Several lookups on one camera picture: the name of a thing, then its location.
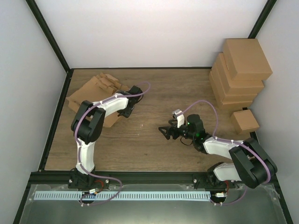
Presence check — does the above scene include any light blue slotted cable duct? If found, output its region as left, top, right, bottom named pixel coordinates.
left=34, top=191, right=211, bottom=201

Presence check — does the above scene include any purple cable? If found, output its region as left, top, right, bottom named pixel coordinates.
left=179, top=100, right=274, bottom=206
left=74, top=81, right=150, bottom=206

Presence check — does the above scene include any stack of flat cardboard blanks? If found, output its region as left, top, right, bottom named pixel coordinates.
left=66, top=73, right=131, bottom=128

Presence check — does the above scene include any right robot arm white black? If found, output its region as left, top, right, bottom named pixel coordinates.
left=159, top=114, right=278, bottom=189

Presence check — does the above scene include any black aluminium frame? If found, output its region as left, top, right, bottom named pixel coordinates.
left=13, top=0, right=293, bottom=224

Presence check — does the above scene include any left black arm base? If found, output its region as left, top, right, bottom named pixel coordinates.
left=68, top=168, right=109, bottom=190

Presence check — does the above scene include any top folded cardboard box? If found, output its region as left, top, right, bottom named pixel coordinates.
left=223, top=39, right=272, bottom=81

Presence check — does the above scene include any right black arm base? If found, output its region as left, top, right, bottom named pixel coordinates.
left=192, top=162, right=229, bottom=190

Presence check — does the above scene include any folded cardboard box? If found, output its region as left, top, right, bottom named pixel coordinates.
left=212, top=53, right=264, bottom=96
left=213, top=89, right=253, bottom=109
left=209, top=72, right=257, bottom=103
left=223, top=39, right=272, bottom=81

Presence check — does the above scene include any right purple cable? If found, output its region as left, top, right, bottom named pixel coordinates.
left=179, top=100, right=274, bottom=206

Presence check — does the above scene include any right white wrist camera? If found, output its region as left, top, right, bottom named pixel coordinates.
left=172, top=109, right=185, bottom=128

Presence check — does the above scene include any brown cardboard box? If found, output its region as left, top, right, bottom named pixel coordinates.
left=230, top=109, right=260, bottom=134

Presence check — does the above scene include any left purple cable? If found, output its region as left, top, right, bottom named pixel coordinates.
left=74, top=81, right=150, bottom=206

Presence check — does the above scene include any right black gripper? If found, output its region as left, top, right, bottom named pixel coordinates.
left=159, top=120, right=195, bottom=140

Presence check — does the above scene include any bottom folded cardboard box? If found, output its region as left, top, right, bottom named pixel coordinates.
left=213, top=89, right=253, bottom=109

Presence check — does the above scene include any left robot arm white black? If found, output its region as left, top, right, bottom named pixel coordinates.
left=71, top=85, right=143, bottom=189

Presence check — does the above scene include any clear acrylic plate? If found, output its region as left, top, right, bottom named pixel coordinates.
left=20, top=184, right=286, bottom=224

